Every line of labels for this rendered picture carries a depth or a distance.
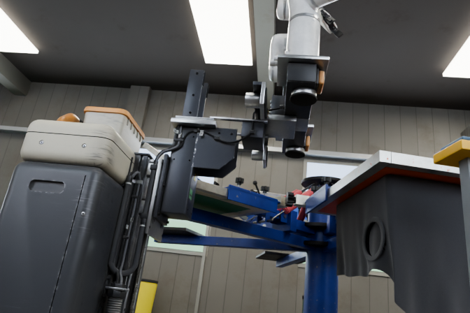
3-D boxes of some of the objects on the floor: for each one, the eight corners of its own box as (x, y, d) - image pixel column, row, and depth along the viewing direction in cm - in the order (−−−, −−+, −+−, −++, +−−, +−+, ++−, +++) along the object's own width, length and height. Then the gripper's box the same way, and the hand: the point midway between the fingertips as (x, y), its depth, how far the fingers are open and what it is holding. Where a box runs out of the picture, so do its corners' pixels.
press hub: (366, 430, 210) (366, 175, 261) (289, 421, 207) (303, 165, 258) (339, 410, 247) (343, 190, 298) (273, 403, 244) (288, 182, 295)
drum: (152, 341, 495) (162, 281, 520) (141, 344, 456) (153, 279, 481) (115, 337, 500) (127, 278, 526) (102, 339, 461) (116, 275, 486)
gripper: (318, -3, 201) (335, 10, 188) (333, 22, 212) (350, 36, 199) (305, 8, 203) (322, 21, 190) (322, 32, 214) (338, 46, 201)
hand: (336, 28), depth 195 cm, fingers open, 8 cm apart
